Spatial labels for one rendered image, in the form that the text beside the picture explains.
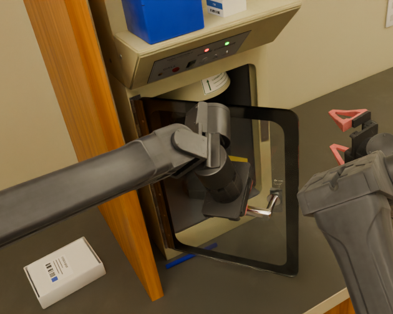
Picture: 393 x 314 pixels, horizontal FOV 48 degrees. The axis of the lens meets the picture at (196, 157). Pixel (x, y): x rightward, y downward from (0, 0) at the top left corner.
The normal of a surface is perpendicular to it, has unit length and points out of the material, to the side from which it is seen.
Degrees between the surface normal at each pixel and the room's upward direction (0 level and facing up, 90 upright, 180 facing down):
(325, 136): 0
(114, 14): 90
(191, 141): 48
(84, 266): 0
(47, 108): 90
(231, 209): 27
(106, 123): 90
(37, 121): 90
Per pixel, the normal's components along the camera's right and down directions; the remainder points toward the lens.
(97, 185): 0.58, -0.35
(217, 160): -0.32, -0.48
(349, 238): -0.56, -0.16
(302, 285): -0.13, -0.82
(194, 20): 0.48, 0.44
